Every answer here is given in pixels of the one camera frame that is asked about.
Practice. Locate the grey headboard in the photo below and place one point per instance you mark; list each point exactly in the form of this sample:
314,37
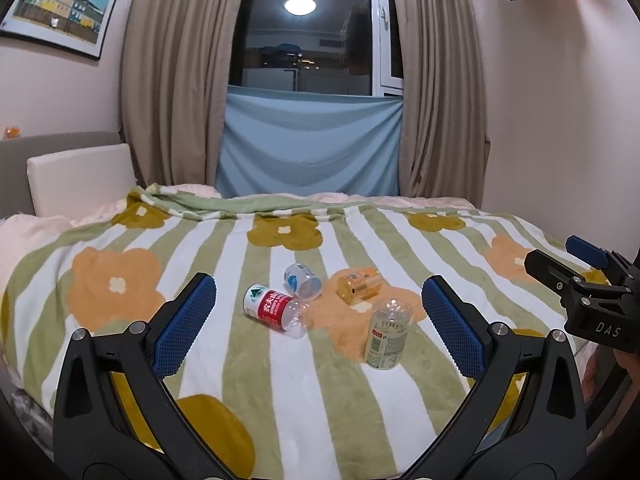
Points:
15,180

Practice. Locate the striped floral blanket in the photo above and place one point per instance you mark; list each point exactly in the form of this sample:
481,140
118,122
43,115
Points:
300,385

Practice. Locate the red label plastic cup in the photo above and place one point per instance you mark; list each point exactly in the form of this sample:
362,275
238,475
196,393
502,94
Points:
270,307

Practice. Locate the blue label plastic cup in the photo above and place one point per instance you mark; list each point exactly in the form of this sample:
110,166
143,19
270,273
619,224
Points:
301,280

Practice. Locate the framed houses picture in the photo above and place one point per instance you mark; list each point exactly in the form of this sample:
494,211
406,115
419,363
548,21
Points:
60,5

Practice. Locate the small orange object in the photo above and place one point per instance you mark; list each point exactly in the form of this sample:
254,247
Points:
11,132

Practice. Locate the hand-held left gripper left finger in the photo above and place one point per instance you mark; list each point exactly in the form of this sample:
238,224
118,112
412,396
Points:
184,327

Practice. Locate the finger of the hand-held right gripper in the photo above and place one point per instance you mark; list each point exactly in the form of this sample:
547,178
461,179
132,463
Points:
587,251
547,270

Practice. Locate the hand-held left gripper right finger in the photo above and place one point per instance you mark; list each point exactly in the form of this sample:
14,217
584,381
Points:
452,327

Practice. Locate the beige curtain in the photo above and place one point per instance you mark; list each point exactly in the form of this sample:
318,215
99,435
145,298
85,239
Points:
175,85
440,100

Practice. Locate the window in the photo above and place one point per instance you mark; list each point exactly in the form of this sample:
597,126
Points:
310,35

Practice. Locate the light blue cloth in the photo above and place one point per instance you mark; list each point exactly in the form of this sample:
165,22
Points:
310,145

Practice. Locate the white cushion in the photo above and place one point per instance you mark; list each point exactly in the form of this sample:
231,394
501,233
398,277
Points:
80,180

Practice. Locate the orange plastic cup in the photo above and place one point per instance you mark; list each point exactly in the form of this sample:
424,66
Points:
357,285

